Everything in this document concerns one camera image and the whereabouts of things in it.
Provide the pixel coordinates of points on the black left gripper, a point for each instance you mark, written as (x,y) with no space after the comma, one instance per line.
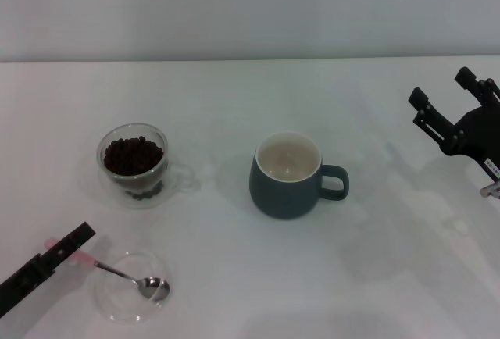
(19,280)

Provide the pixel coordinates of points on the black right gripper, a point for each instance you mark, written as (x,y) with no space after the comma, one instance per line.
(476,132)

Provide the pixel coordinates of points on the dark teal ceramic mug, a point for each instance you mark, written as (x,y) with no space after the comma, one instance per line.
(281,194)

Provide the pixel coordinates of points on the heap of coffee beans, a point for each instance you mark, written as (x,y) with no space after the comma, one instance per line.
(133,156)

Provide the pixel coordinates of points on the clear glass saucer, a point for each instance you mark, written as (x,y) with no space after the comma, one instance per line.
(117,307)

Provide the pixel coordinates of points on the double-wall glass cup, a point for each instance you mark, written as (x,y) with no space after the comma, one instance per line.
(176,177)

